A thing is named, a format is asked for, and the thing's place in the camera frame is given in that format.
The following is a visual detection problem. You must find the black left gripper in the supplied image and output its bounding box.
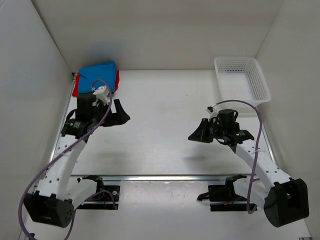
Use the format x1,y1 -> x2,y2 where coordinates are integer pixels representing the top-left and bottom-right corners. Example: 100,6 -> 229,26
93,95 -> 131,124

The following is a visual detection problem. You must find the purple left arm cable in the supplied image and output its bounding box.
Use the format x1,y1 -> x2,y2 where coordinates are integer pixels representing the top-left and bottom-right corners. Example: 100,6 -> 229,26
18,79 -> 119,240

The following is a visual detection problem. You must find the white perforated plastic basket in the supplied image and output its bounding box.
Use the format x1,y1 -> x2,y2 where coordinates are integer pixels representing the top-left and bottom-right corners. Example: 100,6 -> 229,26
214,56 -> 271,107

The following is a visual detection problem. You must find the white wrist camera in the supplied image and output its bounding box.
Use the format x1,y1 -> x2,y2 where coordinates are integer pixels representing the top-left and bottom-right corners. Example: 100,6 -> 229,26
206,105 -> 219,121
93,85 -> 111,105

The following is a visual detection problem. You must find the aluminium table rail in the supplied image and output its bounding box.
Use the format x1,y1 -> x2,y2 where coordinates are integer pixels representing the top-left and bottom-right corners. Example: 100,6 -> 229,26
101,174 -> 228,182

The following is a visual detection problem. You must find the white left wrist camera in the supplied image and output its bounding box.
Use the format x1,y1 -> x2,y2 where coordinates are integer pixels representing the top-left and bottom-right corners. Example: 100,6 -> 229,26
93,85 -> 111,105

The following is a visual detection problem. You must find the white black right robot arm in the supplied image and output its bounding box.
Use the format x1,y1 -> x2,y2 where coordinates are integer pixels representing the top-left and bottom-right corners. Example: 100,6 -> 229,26
188,109 -> 310,228

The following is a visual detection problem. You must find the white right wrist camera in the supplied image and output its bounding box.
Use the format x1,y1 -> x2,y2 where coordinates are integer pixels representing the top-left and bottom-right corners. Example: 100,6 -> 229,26
206,105 -> 219,121

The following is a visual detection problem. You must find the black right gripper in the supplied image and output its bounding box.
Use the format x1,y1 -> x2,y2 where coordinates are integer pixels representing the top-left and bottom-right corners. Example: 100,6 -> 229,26
188,118 -> 226,144

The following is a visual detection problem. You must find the folded red t shirt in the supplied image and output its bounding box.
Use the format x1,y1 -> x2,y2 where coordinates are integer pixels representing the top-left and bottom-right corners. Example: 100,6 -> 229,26
72,70 -> 120,97

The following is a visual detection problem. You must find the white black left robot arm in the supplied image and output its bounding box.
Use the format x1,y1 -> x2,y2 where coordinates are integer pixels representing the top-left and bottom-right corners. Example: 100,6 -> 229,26
22,93 -> 131,228

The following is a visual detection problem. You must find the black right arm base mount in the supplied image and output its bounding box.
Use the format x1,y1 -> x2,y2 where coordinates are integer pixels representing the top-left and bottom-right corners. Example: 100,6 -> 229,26
196,174 -> 247,212

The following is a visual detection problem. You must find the blue t shirt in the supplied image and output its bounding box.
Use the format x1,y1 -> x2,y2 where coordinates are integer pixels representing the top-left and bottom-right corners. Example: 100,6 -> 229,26
73,61 -> 120,97

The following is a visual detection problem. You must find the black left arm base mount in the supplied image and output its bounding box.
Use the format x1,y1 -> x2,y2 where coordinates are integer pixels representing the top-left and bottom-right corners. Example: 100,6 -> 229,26
77,175 -> 121,210

